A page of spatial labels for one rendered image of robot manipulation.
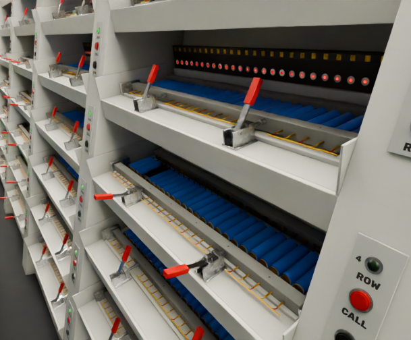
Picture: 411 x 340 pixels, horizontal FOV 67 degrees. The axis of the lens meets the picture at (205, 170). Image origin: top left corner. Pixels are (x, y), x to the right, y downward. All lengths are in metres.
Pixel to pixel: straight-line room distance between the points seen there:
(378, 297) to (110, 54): 0.69
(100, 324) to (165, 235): 0.45
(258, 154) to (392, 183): 0.16
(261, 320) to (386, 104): 0.28
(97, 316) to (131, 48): 0.70
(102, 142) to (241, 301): 0.52
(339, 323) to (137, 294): 0.48
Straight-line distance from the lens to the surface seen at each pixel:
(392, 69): 0.30
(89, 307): 1.00
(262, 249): 0.48
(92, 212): 0.86
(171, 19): 0.57
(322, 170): 0.35
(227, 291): 0.45
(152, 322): 0.67
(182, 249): 0.52
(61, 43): 1.47
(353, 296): 0.31
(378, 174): 0.29
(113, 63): 0.79
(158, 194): 0.63
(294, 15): 0.38
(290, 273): 0.45
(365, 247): 0.30
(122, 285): 0.76
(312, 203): 0.33
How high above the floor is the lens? 1.00
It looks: 14 degrees down
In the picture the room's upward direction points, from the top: 11 degrees clockwise
